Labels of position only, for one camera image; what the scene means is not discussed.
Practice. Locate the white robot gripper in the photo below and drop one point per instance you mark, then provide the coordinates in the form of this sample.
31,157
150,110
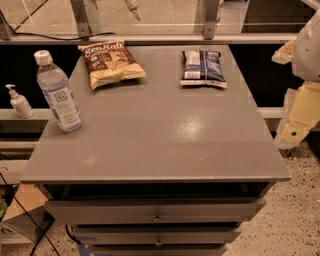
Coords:
309,53

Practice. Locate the clear blue plastic water bottle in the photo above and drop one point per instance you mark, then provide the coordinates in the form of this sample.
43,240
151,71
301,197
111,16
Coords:
55,86

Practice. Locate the white pump dispenser bottle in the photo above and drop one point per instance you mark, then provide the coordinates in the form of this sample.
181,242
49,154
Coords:
19,103

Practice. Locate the blue white snack bag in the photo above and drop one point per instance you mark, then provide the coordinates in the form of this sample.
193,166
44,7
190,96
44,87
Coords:
202,68

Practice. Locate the gray drawer cabinet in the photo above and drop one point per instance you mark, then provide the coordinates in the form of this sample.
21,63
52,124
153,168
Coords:
153,139

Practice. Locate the white tube with tan tip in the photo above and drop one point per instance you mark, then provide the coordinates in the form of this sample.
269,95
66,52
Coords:
132,6

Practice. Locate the brown sea salt chip bag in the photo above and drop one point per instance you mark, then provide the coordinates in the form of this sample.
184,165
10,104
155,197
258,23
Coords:
110,62

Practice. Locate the top gray drawer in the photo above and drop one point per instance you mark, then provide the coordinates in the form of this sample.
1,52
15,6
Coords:
96,212

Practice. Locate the gray drawer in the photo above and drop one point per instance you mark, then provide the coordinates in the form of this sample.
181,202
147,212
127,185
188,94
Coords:
156,235
164,250
96,212

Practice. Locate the middle gray drawer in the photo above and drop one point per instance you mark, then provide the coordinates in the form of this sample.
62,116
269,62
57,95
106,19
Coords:
156,235

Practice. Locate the bottom gray drawer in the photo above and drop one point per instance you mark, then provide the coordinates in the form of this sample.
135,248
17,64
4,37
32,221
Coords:
164,250

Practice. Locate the cardboard box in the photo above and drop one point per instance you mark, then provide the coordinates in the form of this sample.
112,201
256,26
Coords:
21,221

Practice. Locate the right metal shelf bracket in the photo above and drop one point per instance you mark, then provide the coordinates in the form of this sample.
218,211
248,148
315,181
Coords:
212,7

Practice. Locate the metal shelf bracket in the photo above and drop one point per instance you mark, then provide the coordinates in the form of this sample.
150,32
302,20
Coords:
84,13
212,7

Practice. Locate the left metal shelf bracket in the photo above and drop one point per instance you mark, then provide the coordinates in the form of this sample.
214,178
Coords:
84,13

